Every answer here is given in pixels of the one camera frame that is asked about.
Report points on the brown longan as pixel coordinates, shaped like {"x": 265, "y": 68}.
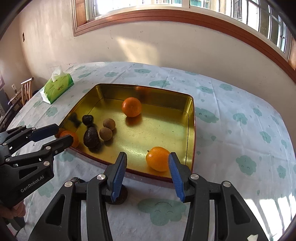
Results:
{"x": 105, "y": 133}
{"x": 109, "y": 123}

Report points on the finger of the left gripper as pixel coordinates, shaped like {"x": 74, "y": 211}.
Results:
{"x": 50, "y": 145}
{"x": 15, "y": 138}

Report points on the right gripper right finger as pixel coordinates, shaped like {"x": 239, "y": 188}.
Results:
{"x": 234, "y": 220}

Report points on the red gold toffee tin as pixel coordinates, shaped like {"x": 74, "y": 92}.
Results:
{"x": 167, "y": 120}

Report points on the large dark purple fruit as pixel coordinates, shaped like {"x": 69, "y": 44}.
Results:
{"x": 121, "y": 198}

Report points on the dark plum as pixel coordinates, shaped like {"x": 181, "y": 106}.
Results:
{"x": 87, "y": 120}

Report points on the green tissue box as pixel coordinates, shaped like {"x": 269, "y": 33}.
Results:
{"x": 59, "y": 83}

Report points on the person left hand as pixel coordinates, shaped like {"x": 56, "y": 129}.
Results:
{"x": 10, "y": 213}

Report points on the dark wrinkled fruit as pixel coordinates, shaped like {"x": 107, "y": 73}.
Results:
{"x": 76, "y": 180}
{"x": 91, "y": 138}

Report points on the wooden chair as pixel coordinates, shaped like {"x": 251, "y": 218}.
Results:
{"x": 25, "y": 93}

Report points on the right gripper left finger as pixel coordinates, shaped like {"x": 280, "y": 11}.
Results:
{"x": 61, "y": 219}

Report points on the wooden framed window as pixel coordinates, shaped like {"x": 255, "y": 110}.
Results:
{"x": 164, "y": 14}

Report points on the cloud print tablecloth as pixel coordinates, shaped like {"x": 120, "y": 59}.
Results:
{"x": 244, "y": 140}

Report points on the small orange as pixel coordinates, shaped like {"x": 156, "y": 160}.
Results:
{"x": 131, "y": 107}

